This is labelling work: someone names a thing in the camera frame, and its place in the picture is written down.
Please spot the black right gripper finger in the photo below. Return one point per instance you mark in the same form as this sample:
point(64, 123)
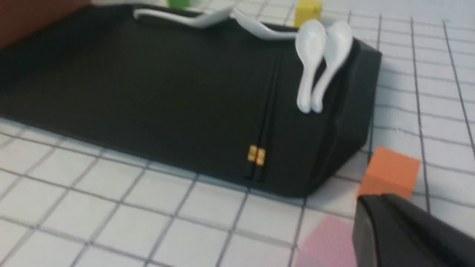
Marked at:
point(389, 231)

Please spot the pink square pad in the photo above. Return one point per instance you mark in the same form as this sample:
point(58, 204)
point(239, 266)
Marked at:
point(329, 244)

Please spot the orange cube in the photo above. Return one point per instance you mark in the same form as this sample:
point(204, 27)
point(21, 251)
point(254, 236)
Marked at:
point(390, 172)

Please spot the black chopstick tray pair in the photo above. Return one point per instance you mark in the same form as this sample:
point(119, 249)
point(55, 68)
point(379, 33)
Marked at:
point(261, 120)
point(260, 163)

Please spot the black chopstick tray right pair left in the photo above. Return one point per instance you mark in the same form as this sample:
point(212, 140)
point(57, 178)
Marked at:
point(261, 120)

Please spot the white spoon far right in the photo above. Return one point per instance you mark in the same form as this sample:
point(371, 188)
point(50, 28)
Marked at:
point(339, 42)

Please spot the white spoon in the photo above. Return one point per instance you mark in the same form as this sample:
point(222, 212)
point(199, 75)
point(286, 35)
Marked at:
point(203, 21)
point(339, 42)
point(310, 42)
point(259, 29)

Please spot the black serving tray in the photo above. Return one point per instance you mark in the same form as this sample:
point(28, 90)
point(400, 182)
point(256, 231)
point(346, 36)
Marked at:
point(187, 97)

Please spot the yellow cube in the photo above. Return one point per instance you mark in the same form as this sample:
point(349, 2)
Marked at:
point(307, 10)

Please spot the white spoon far left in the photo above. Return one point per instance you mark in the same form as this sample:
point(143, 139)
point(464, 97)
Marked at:
point(203, 21)

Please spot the green cube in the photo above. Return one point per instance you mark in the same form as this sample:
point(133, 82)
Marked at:
point(179, 4)

